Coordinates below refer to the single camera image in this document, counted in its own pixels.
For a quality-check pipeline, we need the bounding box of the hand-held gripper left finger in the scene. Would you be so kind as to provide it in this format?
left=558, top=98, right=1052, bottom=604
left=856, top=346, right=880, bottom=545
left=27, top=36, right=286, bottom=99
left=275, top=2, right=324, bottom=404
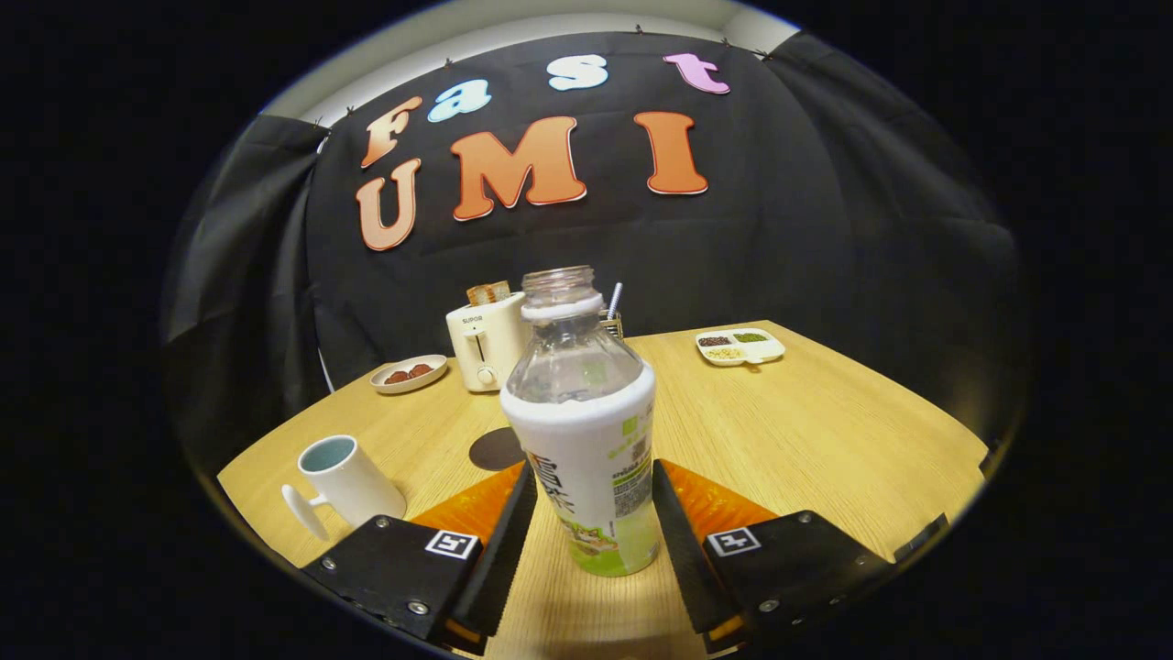
left=302, top=461, right=539, bottom=656

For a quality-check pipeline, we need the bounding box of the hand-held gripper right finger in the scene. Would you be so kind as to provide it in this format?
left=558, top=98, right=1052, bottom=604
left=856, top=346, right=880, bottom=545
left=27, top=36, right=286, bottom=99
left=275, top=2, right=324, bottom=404
left=651, top=458, right=904, bottom=654

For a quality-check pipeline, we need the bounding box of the dark brown round coaster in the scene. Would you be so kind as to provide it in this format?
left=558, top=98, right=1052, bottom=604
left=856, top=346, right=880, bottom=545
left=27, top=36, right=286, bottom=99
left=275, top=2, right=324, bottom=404
left=469, top=426, right=528, bottom=472

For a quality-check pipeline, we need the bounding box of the clear bottle white green label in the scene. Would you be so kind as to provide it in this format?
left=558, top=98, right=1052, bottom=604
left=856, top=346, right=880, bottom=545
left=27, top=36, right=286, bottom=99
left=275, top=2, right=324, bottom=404
left=499, top=266, right=661, bottom=578

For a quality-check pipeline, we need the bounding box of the white cup blue inside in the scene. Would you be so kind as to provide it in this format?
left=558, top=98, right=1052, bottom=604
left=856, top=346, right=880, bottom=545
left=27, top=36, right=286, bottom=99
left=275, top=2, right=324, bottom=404
left=281, top=434, right=408, bottom=542

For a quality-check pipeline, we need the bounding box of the wooden table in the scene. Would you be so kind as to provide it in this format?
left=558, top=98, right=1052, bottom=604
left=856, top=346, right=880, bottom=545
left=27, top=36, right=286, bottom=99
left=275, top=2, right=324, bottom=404
left=217, top=319, right=989, bottom=660

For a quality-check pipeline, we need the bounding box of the small plate with red snacks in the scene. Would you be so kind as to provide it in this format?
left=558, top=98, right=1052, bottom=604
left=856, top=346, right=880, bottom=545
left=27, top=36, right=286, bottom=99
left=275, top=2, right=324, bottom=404
left=370, top=355, right=449, bottom=395

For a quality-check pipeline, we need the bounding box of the cream toaster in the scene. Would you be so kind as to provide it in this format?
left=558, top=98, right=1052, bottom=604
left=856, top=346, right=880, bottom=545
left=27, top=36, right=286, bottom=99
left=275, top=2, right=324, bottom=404
left=445, top=291, right=531, bottom=393

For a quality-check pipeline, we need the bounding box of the white divided dish with beans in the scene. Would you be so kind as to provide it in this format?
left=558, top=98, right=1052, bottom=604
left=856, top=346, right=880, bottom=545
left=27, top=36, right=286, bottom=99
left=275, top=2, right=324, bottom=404
left=695, top=327, right=786, bottom=368

